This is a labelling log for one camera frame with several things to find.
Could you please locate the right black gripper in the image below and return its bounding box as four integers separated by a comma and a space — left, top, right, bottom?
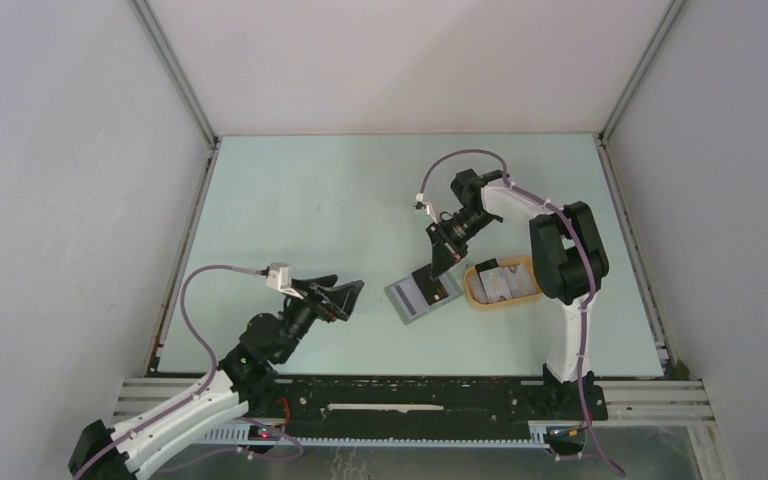
426, 209, 497, 279

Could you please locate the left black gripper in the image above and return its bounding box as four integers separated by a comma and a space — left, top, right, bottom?
276, 275, 363, 363

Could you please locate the black vip card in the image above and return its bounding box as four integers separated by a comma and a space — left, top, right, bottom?
411, 264, 449, 306
475, 259, 499, 274

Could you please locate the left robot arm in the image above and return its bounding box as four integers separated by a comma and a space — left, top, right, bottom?
67, 263, 365, 479

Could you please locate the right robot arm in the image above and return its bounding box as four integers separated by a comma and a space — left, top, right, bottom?
416, 169, 609, 418

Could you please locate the large white card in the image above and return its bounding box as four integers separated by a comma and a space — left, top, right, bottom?
502, 263, 538, 298

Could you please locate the orange plastic tray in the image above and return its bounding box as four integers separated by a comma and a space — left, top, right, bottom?
464, 256, 543, 310

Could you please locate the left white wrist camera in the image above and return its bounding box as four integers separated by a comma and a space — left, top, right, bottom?
266, 262, 302, 299

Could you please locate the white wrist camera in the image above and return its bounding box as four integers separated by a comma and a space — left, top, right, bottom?
266, 262, 302, 299
414, 192, 439, 223

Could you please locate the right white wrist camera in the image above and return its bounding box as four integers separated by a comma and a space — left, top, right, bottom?
414, 192, 439, 223

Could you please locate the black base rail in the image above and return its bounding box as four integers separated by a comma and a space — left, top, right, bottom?
247, 375, 609, 442

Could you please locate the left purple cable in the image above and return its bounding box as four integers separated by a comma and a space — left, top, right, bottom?
72, 264, 306, 480

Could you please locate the aluminium frame rail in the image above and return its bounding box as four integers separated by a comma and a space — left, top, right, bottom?
115, 377, 717, 452

